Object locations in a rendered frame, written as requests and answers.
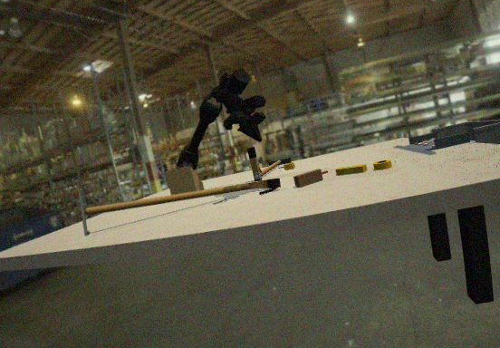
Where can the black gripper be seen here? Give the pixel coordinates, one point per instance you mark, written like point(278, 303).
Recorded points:
point(247, 124)

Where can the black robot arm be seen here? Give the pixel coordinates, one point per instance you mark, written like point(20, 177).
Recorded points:
point(228, 89)

